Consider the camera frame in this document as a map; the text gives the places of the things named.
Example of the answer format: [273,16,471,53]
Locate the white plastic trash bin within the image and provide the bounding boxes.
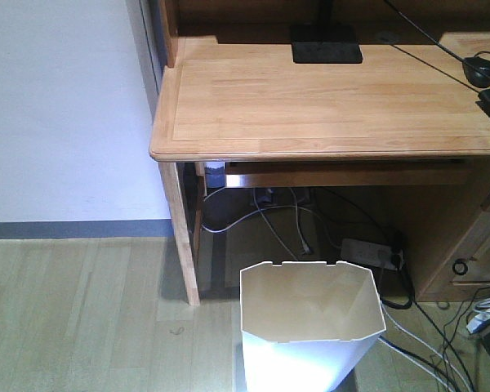
[240,261,386,391]

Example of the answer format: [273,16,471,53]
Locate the white power strip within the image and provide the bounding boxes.
[340,238,403,271]

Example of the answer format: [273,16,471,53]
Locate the black monitor stand base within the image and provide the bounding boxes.
[289,1,363,65]

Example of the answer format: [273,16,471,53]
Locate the wooden desk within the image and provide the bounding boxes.
[149,1,490,305]

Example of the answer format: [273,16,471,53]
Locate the black computer mouse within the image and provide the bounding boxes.
[462,56,490,88]

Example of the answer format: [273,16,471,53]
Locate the white cable under desk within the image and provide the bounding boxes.
[202,186,344,258]

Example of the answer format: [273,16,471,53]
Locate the black cable on floor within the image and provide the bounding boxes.
[377,265,479,392]

